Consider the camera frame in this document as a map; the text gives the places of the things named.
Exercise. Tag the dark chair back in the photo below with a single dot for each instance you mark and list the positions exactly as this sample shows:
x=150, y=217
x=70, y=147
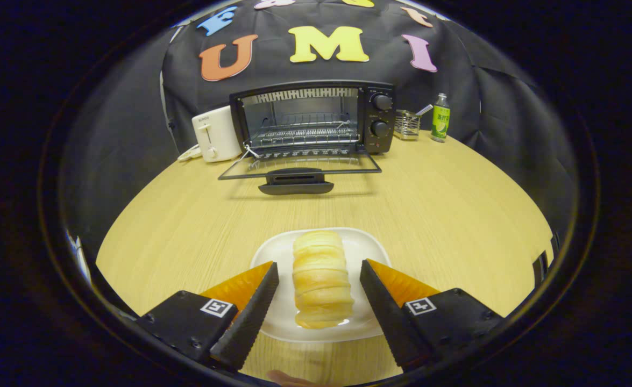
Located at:
x=540, y=266

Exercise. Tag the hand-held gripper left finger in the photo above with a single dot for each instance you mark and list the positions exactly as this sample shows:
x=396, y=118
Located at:
x=248, y=317

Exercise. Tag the white oval plate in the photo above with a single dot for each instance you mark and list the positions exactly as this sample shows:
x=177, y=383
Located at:
x=272, y=258

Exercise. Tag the white pop-up toaster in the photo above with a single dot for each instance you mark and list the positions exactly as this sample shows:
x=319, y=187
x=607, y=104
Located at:
x=216, y=134

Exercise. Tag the green drink bottle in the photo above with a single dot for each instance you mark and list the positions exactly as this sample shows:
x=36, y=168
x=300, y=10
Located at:
x=440, y=126

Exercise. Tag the yellow sliced bread roll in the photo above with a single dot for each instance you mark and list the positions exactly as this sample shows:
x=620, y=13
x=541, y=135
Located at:
x=321, y=279

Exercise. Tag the bright blue-edged screen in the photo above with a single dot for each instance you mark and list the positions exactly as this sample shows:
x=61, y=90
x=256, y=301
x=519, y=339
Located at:
x=79, y=255

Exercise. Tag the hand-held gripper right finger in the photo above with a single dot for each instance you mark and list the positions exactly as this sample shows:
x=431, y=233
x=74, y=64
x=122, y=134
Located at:
x=391, y=317

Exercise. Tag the metal mesh utensil holder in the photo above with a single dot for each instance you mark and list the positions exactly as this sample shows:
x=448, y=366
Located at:
x=406, y=126

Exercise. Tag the black toaster oven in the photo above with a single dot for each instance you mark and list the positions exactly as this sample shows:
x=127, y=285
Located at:
x=377, y=114

